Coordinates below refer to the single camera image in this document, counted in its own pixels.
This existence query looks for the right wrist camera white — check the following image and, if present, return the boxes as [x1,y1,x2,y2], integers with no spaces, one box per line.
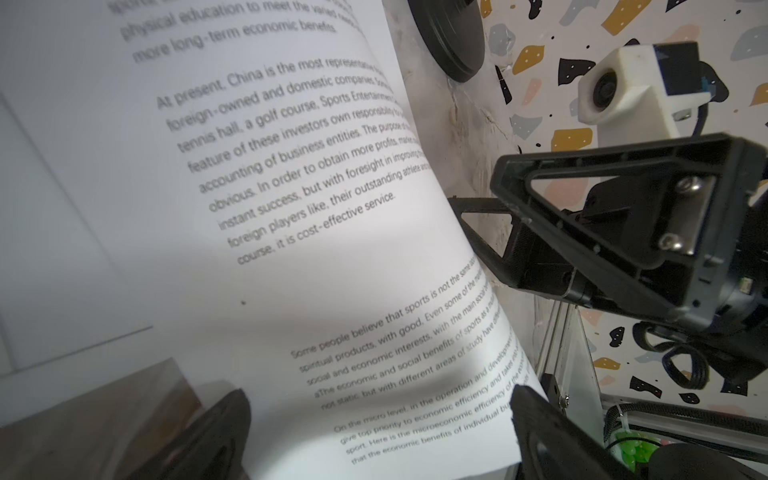
[578,41,712,148]

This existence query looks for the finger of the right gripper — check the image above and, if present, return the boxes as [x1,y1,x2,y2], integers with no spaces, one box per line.
[448,197,594,306]

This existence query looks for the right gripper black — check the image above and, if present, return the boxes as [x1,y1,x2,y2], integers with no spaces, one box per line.
[491,134,767,384]

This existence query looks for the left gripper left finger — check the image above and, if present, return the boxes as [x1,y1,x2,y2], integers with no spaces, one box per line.
[129,389,251,480]

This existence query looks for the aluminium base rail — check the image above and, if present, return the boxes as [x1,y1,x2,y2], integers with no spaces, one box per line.
[534,299,767,467]

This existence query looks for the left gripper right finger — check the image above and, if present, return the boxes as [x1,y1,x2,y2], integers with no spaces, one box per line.
[510,385,635,480]

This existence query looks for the printed paper sheet with diagram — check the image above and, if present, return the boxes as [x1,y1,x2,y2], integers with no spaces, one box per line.
[1,102,170,425]

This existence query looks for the printed paper sheet bottom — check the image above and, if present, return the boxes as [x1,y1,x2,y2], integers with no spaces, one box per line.
[1,1,537,479]

